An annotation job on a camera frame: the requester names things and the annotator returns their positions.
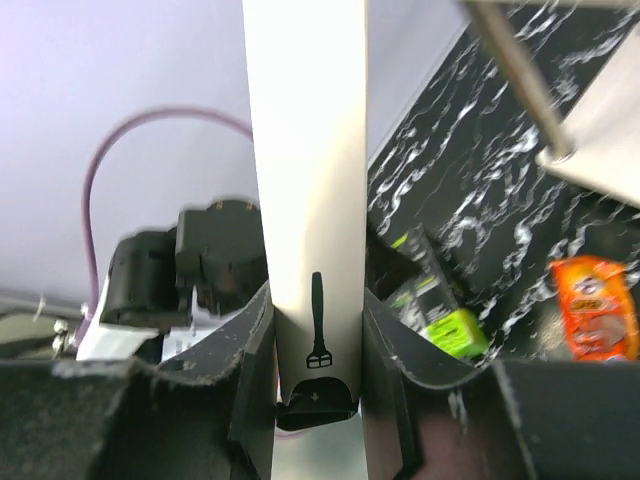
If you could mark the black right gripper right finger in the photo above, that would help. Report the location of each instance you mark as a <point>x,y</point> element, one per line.
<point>427,415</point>

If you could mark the black green Gillette box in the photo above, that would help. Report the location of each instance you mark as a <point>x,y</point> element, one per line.
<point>411,277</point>

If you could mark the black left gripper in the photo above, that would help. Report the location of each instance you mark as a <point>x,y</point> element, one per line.
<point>213,259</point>

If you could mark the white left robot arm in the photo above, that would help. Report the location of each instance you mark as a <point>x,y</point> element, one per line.
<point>104,341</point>

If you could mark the orange Bic razor pack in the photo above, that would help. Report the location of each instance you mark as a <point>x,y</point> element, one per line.
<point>598,309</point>

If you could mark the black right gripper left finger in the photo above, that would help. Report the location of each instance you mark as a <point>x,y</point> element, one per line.
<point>205,414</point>

